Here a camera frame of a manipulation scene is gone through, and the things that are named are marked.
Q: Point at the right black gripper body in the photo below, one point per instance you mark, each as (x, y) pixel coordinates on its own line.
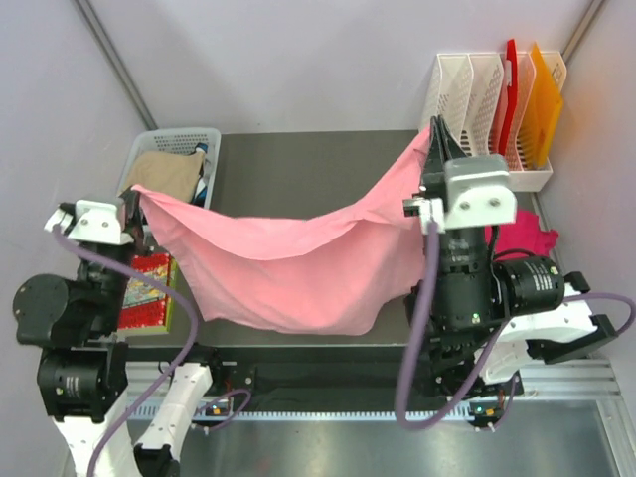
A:
(437, 189)

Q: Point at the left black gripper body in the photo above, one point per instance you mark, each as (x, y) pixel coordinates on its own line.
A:
(135, 232)

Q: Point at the light pink t shirt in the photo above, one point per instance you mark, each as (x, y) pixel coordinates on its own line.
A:
(328, 275)

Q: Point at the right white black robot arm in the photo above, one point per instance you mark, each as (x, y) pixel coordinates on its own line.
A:
(480, 314)

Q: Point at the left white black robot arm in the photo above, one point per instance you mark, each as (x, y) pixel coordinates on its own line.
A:
(82, 370)

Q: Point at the white mesh file organizer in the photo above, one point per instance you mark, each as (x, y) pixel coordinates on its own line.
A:
(470, 91)

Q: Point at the beige folded t shirt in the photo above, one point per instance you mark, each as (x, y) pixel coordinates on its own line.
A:
(171, 174)

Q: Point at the dark clothes in basket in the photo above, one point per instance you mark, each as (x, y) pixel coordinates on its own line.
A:
(206, 173)

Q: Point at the red plastic folder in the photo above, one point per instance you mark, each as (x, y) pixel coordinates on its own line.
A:
(510, 95)

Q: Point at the red colourful book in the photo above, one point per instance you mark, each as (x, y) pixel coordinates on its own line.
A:
(147, 310)

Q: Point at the white plastic laundry basket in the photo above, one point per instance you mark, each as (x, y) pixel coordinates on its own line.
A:
(180, 141)

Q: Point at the folded magenta t shirt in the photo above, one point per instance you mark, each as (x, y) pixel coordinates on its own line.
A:
(526, 233)

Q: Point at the orange plastic folder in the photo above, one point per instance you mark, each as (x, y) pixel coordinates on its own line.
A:
(543, 108)

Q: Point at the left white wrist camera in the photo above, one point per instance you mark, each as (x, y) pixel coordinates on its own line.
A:
(93, 221)

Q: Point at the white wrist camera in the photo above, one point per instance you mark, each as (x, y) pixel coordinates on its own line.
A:
(478, 195)
(93, 221)

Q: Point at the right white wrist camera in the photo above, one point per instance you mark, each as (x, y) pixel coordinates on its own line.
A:
(478, 195)

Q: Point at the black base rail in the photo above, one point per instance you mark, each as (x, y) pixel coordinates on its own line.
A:
(331, 379)

